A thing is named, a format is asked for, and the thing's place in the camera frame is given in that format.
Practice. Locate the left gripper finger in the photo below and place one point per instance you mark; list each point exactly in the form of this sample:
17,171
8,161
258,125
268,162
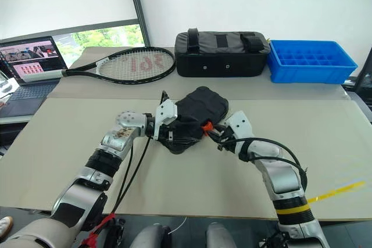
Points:
186,142
186,122

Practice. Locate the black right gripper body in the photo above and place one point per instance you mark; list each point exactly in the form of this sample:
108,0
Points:
226,140

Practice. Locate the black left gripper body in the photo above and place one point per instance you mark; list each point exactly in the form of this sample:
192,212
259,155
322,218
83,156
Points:
166,133

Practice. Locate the black plastic tool case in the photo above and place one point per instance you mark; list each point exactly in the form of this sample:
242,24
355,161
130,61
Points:
203,102

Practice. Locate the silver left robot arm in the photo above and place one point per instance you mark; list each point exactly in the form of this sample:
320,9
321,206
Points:
122,140

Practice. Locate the black fabric carry bag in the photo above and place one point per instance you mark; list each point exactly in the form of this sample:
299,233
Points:
221,65

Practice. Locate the blue plastic divided crate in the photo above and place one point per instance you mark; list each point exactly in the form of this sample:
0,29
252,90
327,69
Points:
308,73

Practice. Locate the yellow tape strip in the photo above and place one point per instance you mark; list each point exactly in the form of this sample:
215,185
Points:
340,190

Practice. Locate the black white tennis racket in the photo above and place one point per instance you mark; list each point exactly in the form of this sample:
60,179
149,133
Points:
43,75

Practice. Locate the open grey laptop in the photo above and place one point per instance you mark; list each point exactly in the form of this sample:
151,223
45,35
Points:
26,94

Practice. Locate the white plastic device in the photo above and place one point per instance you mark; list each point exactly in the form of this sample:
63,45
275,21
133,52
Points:
6,86

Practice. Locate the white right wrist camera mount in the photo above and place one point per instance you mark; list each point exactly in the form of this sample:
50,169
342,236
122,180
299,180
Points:
239,124

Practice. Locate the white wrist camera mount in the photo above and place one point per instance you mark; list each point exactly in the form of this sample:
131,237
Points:
239,124
167,111

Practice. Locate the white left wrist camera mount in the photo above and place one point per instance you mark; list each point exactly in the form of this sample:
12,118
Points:
167,111

